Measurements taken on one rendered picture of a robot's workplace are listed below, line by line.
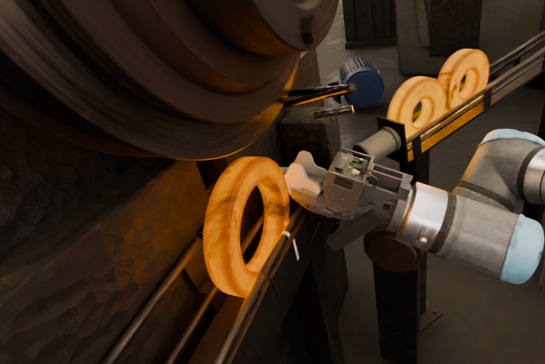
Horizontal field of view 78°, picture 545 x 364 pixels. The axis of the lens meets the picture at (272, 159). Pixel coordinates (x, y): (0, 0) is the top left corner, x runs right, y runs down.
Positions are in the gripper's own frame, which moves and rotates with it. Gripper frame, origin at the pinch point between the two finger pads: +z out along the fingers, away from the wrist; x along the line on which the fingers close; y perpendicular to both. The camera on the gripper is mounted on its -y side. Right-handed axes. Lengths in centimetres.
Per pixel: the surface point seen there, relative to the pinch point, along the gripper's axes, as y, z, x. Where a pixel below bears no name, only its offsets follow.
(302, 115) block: 4.9, 1.5, -13.4
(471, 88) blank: 5, -29, -50
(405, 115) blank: 2.7, -16.5, -29.7
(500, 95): 2, -37, -56
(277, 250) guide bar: -1.9, -5.7, 12.5
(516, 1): -1, -63, -249
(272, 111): 15.3, -0.4, 6.0
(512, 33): -20, -70, -249
